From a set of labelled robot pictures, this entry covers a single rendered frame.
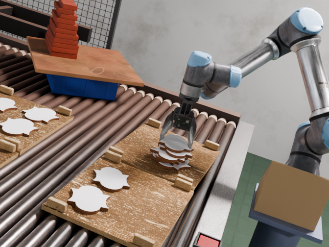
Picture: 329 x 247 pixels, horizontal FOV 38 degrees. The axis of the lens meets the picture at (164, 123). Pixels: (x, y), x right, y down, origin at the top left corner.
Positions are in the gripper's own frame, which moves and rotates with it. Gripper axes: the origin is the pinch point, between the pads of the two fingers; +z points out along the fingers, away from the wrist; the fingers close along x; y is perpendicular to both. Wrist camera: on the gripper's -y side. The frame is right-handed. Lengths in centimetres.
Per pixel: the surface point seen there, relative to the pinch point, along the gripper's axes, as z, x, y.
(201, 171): 7.9, 12.4, 1.1
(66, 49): -7, -61, -57
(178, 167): 6.7, 3.5, 5.7
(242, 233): 101, 64, -120
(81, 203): 7, -22, 46
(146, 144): 7.9, -10.4, -9.2
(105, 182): 6.7, -18.3, 30.4
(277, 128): 70, 93, -261
